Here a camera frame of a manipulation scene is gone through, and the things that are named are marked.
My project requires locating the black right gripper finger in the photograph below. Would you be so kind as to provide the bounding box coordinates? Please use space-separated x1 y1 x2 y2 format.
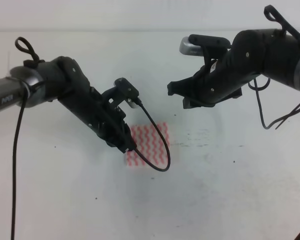
167 76 197 96
182 97 210 109

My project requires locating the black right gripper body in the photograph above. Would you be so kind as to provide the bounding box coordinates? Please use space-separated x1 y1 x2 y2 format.
189 62 243 108

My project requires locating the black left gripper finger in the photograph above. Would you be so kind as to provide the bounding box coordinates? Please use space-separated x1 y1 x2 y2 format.
121 122 137 150
107 139 129 153

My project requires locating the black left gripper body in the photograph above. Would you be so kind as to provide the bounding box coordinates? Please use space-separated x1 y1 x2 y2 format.
88 92 126 143

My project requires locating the pink white striped towel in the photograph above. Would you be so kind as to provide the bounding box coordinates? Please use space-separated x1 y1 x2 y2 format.
125 123 168 169

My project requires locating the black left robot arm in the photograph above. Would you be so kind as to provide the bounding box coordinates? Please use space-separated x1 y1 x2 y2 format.
0 37 139 153

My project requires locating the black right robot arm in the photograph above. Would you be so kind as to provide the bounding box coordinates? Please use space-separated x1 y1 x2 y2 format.
167 5 300 109

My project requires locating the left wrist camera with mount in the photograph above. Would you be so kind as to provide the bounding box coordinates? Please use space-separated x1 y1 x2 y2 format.
101 77 141 109

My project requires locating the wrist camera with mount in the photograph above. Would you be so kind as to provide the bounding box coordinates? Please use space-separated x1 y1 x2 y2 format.
101 77 141 109
179 34 232 72

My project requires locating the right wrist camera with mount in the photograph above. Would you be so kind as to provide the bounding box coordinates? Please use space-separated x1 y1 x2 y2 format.
179 34 232 72

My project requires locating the black left camera cable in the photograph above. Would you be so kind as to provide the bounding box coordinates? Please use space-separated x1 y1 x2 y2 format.
10 36 171 240

